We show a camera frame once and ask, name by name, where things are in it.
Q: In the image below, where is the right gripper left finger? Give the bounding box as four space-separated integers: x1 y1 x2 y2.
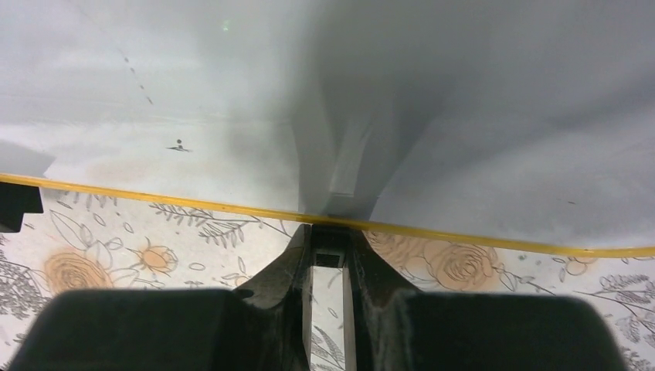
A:
9 224 311 370

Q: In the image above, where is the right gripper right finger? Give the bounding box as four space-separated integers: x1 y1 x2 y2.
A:
348 230 626 370

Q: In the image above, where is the yellow framed whiteboard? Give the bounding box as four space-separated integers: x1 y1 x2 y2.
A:
1 1 654 257

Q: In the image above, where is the black whiteboard foot clip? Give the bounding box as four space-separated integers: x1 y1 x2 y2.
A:
1 182 44 233

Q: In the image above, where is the floral table mat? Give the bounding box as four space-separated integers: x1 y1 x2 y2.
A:
1 189 654 370

